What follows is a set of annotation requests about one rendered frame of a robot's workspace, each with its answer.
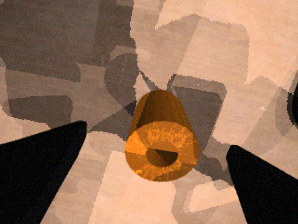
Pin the orange knob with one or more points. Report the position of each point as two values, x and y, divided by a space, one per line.
161 145

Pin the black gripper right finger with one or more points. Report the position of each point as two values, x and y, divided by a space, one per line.
267 195

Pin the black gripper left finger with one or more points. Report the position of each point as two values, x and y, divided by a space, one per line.
32 169

